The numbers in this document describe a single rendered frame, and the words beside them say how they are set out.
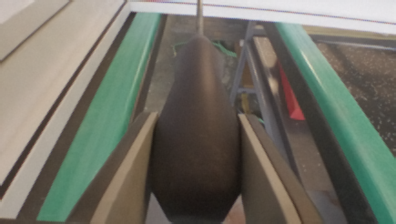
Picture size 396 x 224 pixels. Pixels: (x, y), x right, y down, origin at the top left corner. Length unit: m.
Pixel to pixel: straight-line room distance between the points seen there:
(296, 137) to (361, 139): 0.36
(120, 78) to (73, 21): 0.07
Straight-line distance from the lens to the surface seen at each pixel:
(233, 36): 1.47
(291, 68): 0.29
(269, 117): 0.61
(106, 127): 0.17
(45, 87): 0.20
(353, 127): 0.22
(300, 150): 0.54
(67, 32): 0.23
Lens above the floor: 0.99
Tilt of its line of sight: 49 degrees down
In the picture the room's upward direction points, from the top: 6 degrees clockwise
